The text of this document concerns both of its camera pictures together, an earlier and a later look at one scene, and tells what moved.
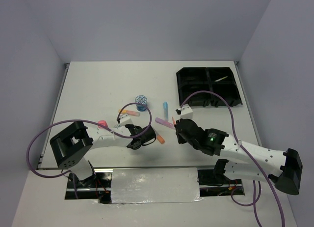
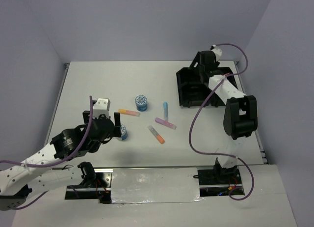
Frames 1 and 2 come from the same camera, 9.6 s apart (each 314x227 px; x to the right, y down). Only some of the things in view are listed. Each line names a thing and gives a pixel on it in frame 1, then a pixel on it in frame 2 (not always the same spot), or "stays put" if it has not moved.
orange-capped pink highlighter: (129, 112) stays put
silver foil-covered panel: (155, 185) stays put
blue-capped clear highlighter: (166, 111) stays put
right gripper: (180, 139) → (196, 59)
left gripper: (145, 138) → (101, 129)
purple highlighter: (165, 123) stays put
